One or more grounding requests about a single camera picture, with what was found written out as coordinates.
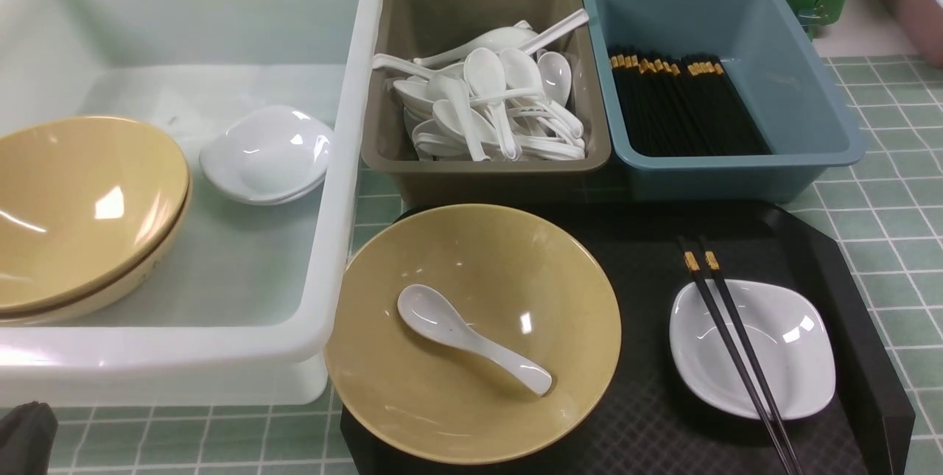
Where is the white ceramic soup spoon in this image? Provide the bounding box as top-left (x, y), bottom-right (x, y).
top-left (397, 284), bottom-right (553, 397)

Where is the yellow noodle bowl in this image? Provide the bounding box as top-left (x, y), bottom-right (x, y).
top-left (324, 203), bottom-right (622, 465)

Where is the white square sauce dish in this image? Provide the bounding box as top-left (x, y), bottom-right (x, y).
top-left (669, 279), bottom-right (836, 421)

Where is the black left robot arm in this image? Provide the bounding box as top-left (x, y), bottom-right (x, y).
top-left (1, 401), bottom-right (58, 474)

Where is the lower stacked yellow bowl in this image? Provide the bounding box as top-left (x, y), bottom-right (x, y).
top-left (1, 182), bottom-right (193, 326)

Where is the stacked yellow bowl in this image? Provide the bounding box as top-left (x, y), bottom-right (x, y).
top-left (1, 182), bottom-right (193, 326)
top-left (2, 116), bottom-right (191, 314)

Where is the upper stacked yellow bowl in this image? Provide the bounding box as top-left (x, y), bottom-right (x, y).
top-left (2, 116), bottom-right (191, 314)

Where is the pile of white spoons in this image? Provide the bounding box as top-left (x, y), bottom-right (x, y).
top-left (373, 9), bottom-right (589, 162)

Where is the brown plastic spoon bin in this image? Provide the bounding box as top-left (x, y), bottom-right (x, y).
top-left (361, 0), bottom-right (611, 207)

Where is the white sauce dish in tub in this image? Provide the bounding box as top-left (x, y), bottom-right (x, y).
top-left (199, 105), bottom-right (334, 206)

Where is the bundle of black chopsticks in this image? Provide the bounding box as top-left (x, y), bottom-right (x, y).
top-left (607, 45), bottom-right (772, 158)

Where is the black plastic serving tray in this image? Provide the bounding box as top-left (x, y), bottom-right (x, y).
top-left (337, 201), bottom-right (916, 474)

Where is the large white plastic tub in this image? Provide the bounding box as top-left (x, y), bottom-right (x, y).
top-left (2, 0), bottom-right (383, 407)

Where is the blue plastic chopstick bin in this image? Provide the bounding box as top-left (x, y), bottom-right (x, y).
top-left (583, 0), bottom-right (866, 203)

